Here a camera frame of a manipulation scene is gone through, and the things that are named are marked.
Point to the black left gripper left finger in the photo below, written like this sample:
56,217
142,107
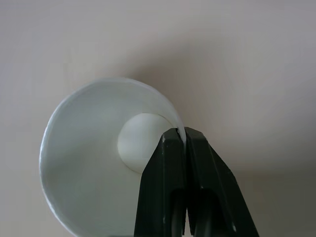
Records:
160,182

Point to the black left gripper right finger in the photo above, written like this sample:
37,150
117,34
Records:
212,182

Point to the white paper cup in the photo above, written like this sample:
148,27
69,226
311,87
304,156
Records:
81,153

